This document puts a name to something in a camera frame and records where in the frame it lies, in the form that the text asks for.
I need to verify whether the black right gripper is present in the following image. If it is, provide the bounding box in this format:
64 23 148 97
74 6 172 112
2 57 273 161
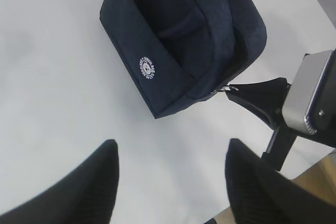
227 78 335 172

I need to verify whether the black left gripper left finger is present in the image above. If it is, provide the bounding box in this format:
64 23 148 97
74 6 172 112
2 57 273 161
1 140 118 223

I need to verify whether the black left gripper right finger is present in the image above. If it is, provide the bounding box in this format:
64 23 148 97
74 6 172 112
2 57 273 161
225 138 335 223

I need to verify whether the navy blue fabric bag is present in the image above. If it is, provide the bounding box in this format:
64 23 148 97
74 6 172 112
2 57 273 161
100 0 267 119

